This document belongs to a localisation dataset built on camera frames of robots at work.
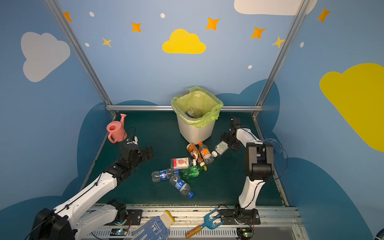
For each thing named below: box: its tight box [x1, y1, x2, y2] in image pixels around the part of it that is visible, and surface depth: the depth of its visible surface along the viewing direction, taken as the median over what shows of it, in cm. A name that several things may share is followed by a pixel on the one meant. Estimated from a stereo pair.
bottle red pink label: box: [170, 157, 197, 170], surface depth 92 cm
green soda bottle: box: [181, 165, 205, 179], surface depth 89 cm
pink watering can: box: [106, 113, 128, 144], surface depth 100 cm
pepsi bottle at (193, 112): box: [185, 107, 202, 118], surface depth 106 cm
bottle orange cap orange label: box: [198, 141, 214, 165], surface depth 95 cm
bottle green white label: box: [211, 141, 230, 158], surface depth 99 cm
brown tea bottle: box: [186, 142, 206, 167], surface depth 95 cm
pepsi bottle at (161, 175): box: [151, 168, 180, 183], surface depth 86 cm
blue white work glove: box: [126, 210, 176, 240], surface depth 72 cm
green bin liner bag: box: [171, 86, 224, 128], surface depth 93 cm
